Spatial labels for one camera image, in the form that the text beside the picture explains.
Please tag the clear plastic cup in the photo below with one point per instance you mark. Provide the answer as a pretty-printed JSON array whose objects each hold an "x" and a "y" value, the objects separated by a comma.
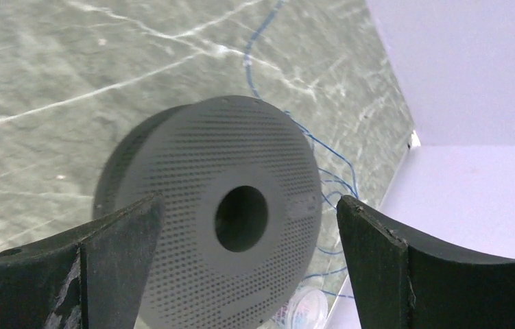
[{"x": 306, "y": 309}]

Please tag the black spool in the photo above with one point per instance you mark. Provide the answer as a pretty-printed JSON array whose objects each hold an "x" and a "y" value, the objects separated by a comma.
[{"x": 242, "y": 210}]

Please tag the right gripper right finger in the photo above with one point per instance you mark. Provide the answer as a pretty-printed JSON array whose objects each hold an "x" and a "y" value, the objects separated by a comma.
[{"x": 404, "y": 278}]

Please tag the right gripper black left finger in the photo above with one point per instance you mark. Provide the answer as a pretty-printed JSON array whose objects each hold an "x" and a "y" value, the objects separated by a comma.
[{"x": 91, "y": 276}]

